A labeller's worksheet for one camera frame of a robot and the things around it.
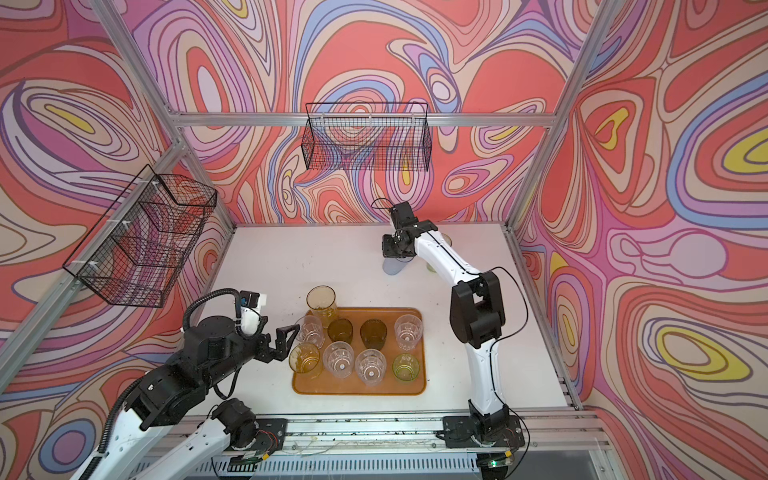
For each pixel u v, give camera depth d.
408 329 0.88
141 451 0.44
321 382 0.82
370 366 0.84
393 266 0.97
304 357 0.84
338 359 0.85
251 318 0.59
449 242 0.65
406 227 0.72
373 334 0.86
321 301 0.83
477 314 0.56
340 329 0.86
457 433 0.73
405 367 0.84
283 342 0.60
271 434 0.73
